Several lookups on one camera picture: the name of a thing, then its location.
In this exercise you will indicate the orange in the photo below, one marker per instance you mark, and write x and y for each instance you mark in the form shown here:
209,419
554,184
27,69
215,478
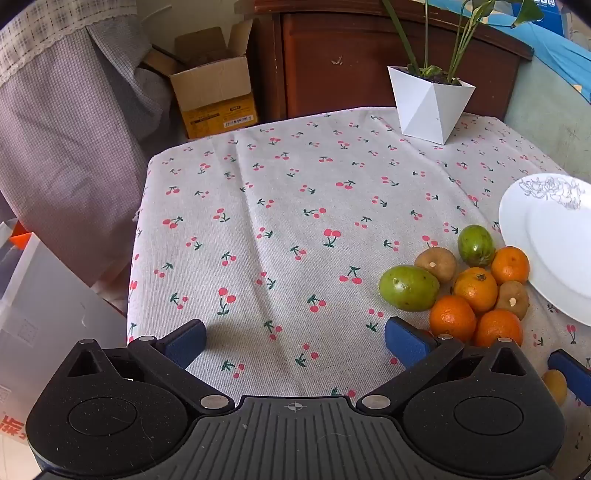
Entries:
452,318
498,327
475,290
510,264

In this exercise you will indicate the blue and white carton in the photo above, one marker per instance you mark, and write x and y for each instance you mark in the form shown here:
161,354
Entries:
549,14

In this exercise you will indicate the small yellow loquat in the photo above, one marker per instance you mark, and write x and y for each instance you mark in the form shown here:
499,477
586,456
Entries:
554,385

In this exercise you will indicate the green leafy houseplant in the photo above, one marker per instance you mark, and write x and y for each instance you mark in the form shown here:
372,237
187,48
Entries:
461,41

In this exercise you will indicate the cherry print tablecloth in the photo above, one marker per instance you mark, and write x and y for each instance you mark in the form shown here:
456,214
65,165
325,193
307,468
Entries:
295,221

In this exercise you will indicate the small orange plastic item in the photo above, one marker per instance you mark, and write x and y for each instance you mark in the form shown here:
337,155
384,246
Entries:
19,236

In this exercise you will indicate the open cardboard box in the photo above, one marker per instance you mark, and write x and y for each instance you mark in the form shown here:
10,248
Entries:
217,92

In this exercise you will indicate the grey checked cloth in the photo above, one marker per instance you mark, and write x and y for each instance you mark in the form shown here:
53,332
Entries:
69,152

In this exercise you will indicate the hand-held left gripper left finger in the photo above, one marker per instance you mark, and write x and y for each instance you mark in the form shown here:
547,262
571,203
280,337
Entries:
187,344

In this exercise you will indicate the pale green sofa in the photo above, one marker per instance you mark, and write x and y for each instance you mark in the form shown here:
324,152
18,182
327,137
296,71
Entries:
549,115

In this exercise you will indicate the white plate with line drawing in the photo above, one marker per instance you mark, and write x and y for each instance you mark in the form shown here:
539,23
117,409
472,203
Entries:
554,240

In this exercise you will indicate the brown kiwi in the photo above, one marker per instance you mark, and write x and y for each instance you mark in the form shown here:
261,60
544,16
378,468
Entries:
436,264
512,299

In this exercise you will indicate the blue printed shirt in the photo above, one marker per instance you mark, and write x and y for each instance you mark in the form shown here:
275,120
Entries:
554,50

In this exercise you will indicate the white plastic storage box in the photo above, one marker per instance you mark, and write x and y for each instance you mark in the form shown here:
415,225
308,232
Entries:
51,314

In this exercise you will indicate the small green jujube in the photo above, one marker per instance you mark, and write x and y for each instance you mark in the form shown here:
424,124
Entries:
475,245

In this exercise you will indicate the beige lace-trimmed checked cloth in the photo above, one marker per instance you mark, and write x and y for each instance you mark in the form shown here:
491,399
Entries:
46,32

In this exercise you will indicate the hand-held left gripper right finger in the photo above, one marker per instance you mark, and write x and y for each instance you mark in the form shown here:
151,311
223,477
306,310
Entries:
406,341

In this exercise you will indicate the large green jujube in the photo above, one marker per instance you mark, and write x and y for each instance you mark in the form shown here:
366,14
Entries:
408,288

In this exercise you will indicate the dark wooden cabinet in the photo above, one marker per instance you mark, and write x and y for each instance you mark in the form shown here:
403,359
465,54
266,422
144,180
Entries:
341,60

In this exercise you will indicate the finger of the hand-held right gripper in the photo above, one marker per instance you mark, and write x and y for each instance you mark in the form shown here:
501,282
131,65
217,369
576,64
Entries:
572,369

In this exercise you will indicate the white faceted plant pot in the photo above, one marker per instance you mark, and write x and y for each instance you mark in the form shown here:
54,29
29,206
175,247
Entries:
425,110

